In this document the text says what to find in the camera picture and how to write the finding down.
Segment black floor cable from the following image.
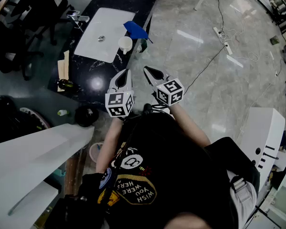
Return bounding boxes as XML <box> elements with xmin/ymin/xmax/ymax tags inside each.
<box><xmin>183</xmin><ymin>0</ymin><xmax>227</xmax><ymax>93</ymax></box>

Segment white-rimmed wheel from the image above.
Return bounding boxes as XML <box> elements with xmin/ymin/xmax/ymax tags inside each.
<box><xmin>19</xmin><ymin>106</ymin><xmax>51</xmax><ymax>130</ymax></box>

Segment white cabinet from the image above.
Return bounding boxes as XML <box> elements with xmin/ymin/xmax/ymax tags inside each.
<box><xmin>240</xmin><ymin>107</ymin><xmax>286</xmax><ymax>193</ymax></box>

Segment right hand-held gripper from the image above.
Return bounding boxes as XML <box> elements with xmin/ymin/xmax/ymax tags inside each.
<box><xmin>143</xmin><ymin>65</ymin><xmax>185</xmax><ymax>107</ymax></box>

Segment dark green wine bottle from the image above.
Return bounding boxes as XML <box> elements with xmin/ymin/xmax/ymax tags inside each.
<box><xmin>56</xmin><ymin>79</ymin><xmax>74</xmax><ymax>90</ymax></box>

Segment white curved shelf unit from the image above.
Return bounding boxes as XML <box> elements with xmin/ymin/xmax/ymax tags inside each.
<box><xmin>0</xmin><ymin>124</ymin><xmax>95</xmax><ymax>229</ymax></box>

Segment chrome faucet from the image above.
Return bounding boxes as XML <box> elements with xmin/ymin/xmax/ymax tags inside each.
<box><xmin>66</xmin><ymin>10</ymin><xmax>90</xmax><ymax>33</ymax></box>

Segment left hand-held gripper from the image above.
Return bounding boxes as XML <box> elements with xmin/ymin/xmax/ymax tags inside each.
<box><xmin>104</xmin><ymin>68</ymin><xmax>135</xmax><ymax>118</ymax></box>

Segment pink plastic basket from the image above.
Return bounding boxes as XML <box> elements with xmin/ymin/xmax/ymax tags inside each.
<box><xmin>89</xmin><ymin>142</ymin><xmax>104</xmax><ymax>163</ymax></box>

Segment black round pot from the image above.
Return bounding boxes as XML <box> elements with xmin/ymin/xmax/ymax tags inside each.
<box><xmin>74</xmin><ymin>105</ymin><xmax>100</xmax><ymax>128</ymax></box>

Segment white floor cable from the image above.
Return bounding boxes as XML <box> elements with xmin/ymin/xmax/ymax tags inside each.
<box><xmin>220</xmin><ymin>6</ymin><xmax>283</xmax><ymax>77</ymax></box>

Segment person's right forearm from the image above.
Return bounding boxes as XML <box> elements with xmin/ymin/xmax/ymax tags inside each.
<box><xmin>170</xmin><ymin>103</ymin><xmax>212</xmax><ymax>147</ymax></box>

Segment green and white packet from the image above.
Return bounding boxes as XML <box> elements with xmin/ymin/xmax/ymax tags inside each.
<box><xmin>136</xmin><ymin>38</ymin><xmax>148</xmax><ymax>53</ymax></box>

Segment white cup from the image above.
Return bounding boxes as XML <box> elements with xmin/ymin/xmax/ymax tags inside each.
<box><xmin>118</xmin><ymin>36</ymin><xmax>133</xmax><ymax>55</ymax></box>

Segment white rectangular sink basin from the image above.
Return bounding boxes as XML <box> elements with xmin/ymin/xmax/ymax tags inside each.
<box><xmin>73</xmin><ymin>7</ymin><xmax>136</xmax><ymax>63</ymax></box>

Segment person's black printed t-shirt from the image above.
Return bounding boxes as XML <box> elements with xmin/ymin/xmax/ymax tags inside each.
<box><xmin>81</xmin><ymin>112</ymin><xmax>260</xmax><ymax>229</ymax></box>

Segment light wooden board pieces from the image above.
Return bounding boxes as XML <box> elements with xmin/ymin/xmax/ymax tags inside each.
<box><xmin>57</xmin><ymin>50</ymin><xmax>70</xmax><ymax>92</ymax></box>

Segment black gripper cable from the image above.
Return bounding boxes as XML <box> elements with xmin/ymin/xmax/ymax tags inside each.
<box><xmin>151</xmin><ymin>103</ymin><xmax>170</xmax><ymax>115</ymax></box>

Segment grey bag strap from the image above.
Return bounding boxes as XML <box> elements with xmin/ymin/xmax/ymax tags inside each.
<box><xmin>228</xmin><ymin>170</ymin><xmax>258</xmax><ymax>226</ymax></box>

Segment person's left forearm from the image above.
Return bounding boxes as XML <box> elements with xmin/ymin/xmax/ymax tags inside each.
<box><xmin>95</xmin><ymin>117</ymin><xmax>124</xmax><ymax>174</ymax></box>

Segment blue cloth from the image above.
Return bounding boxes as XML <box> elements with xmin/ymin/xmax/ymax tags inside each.
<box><xmin>123</xmin><ymin>21</ymin><xmax>153</xmax><ymax>44</ymax></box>

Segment black office chair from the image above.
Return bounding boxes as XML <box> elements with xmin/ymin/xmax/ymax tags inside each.
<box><xmin>10</xmin><ymin>0</ymin><xmax>73</xmax><ymax>46</ymax></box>
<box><xmin>0</xmin><ymin>25</ymin><xmax>45</xmax><ymax>81</ymax></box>

